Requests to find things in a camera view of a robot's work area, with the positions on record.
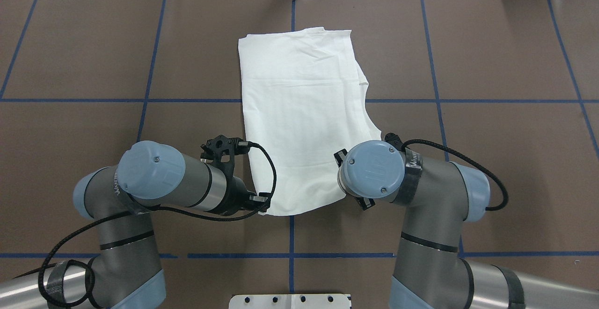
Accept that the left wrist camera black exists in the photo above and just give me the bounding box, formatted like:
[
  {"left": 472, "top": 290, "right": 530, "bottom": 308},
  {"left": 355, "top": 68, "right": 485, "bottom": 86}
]
[{"left": 200, "top": 135, "right": 250, "bottom": 177}]

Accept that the white long-sleeve printed shirt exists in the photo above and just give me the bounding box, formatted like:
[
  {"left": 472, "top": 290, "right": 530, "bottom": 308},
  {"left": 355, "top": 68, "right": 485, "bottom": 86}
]
[{"left": 238, "top": 27, "right": 381, "bottom": 216}]

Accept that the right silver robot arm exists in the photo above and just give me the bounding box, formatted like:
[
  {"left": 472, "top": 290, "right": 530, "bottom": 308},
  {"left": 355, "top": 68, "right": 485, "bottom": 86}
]
[{"left": 334, "top": 134, "right": 599, "bottom": 309}]

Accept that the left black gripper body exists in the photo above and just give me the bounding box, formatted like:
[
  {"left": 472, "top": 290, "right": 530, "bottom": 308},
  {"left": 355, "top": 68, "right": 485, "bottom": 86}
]
[{"left": 220, "top": 176, "right": 257, "bottom": 216}]

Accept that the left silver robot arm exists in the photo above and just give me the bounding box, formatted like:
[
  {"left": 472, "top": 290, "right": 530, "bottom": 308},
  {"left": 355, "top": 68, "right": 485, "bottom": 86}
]
[{"left": 1, "top": 135, "right": 275, "bottom": 309}]

